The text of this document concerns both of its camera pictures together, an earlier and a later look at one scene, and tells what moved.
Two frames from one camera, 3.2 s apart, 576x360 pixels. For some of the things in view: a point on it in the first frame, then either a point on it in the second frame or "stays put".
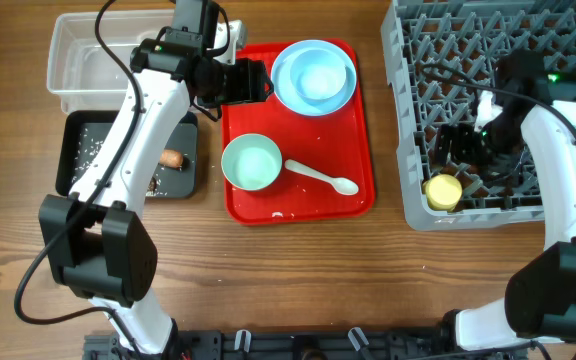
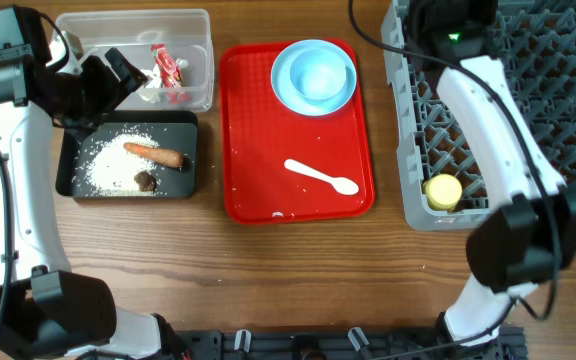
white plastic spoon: x=342 y=185 stays put
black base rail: x=301 y=344 stays put
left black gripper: x=251 y=84 → x=113 y=92
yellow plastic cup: x=442 y=192 stays put
